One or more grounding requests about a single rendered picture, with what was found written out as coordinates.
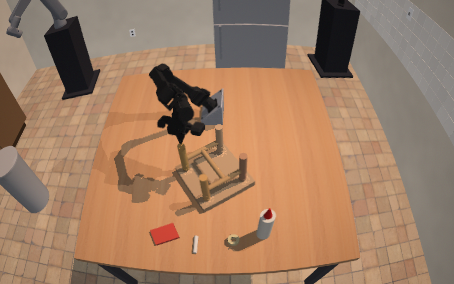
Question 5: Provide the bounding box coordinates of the red flat rectangular pad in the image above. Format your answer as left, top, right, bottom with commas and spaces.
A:
150, 223, 180, 246

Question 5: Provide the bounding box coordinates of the white cylinder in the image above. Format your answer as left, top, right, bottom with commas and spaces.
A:
193, 236, 198, 253

